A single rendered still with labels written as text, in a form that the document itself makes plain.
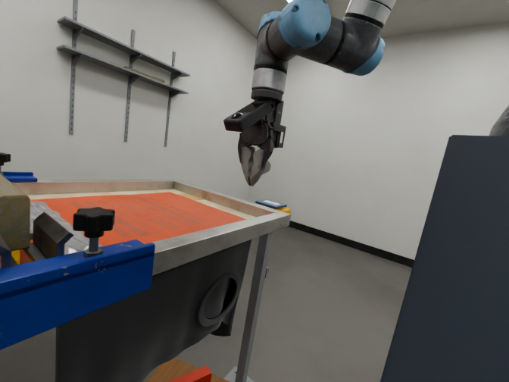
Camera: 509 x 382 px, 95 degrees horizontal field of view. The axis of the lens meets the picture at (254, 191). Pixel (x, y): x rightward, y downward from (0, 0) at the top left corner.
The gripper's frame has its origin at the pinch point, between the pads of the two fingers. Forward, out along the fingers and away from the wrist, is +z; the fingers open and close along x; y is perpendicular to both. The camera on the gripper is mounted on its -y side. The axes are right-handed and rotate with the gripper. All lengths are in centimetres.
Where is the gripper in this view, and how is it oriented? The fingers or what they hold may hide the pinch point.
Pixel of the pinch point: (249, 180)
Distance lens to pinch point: 55.3
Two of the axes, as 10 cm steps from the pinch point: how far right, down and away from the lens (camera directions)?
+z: -1.4, 9.7, 1.8
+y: 5.7, -0.7, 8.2
